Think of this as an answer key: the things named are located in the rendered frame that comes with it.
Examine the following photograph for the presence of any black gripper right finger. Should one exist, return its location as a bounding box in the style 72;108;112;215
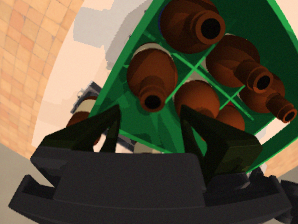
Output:
180;104;263;186

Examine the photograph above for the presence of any green plastic crate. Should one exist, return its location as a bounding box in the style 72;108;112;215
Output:
88;0;298;174

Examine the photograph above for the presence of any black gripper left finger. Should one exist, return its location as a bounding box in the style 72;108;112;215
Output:
39;104;121;153

